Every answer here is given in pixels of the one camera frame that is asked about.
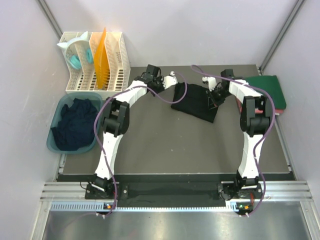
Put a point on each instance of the right corner aluminium post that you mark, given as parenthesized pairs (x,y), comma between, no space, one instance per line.
(293,13)

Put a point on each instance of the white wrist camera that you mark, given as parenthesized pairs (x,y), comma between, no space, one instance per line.
(210,81)
(169,80)

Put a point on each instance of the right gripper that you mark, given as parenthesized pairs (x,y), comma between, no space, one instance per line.
(213,103)

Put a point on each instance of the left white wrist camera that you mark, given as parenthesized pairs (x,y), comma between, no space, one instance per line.
(169,80)

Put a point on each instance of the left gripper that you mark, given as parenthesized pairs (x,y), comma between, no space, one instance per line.
(161,80)

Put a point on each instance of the white file organizer rack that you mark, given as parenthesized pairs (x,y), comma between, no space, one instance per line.
(85,80)

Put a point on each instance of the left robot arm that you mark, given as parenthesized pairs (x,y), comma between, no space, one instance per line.
(115,122)

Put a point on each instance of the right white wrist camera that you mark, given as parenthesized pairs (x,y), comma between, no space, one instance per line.
(210,81)

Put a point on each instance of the black t shirt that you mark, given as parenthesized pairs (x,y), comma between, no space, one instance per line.
(197,104)

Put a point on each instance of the white cable duct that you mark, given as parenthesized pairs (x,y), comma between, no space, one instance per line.
(105,207)

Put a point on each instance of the left corner aluminium post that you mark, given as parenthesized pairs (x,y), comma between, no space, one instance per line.
(47,12)

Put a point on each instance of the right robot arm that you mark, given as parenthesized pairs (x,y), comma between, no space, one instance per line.
(256,121)

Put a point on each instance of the teal cat ear headphones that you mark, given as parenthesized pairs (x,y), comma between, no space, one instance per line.
(73,59)

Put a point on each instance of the orange plastic folder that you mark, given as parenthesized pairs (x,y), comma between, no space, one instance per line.
(101,63)

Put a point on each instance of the folded pink t shirt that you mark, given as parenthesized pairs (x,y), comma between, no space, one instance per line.
(280,112)

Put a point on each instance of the folded green t shirt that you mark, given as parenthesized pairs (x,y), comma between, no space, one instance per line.
(271,85)

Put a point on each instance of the corner aluminium post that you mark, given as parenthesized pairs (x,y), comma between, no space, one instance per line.
(47,12)
(293,13)

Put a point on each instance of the teal plastic bin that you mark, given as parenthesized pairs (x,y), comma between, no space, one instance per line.
(97,101)

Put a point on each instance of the aluminium frame rail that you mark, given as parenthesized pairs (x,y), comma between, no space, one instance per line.
(279,191)

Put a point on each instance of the navy blue t shirt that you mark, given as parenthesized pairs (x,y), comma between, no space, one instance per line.
(75,129)

